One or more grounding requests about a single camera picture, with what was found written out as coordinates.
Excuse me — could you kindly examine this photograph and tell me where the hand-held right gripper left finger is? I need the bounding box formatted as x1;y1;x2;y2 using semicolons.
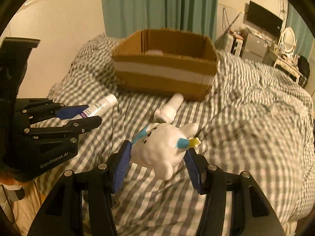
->
28;140;133;236

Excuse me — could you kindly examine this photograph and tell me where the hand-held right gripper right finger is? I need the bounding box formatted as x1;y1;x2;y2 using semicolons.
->
184;149;286;236

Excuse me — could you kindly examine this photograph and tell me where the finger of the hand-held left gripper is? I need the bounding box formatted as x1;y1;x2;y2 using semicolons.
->
50;102;92;119
30;115;102;143

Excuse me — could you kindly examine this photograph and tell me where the white tube with purple label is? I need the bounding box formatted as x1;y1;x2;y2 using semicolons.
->
78;94;118;118

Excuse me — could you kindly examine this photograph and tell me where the white rabbit toy figure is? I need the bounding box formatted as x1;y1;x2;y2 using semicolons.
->
131;122;202;180

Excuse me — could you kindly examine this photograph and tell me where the cardboard box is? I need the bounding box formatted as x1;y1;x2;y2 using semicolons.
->
112;29;220;102

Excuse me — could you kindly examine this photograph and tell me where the checkered grey white blanket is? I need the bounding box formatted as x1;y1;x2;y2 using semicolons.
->
37;33;315;236

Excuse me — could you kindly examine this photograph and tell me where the white plastic bottle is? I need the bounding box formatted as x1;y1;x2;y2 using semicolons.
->
154;93;184;123

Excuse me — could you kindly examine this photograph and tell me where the teal curtain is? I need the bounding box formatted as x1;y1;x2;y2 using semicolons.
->
99;0;219;42
285;2;315;62

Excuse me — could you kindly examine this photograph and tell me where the grey cabinet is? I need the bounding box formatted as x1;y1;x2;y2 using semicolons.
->
240;28;270;62

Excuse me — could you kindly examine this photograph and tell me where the white dressing table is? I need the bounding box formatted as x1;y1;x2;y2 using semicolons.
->
268;48;308;86

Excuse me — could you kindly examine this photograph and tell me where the black chair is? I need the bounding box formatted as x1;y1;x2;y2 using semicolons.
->
296;55;311;88

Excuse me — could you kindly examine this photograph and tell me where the round white vanity mirror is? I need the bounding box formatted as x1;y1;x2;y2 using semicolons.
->
279;27;296;54

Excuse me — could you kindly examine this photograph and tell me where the black wall television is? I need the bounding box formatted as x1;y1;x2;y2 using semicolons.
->
246;0;283;39

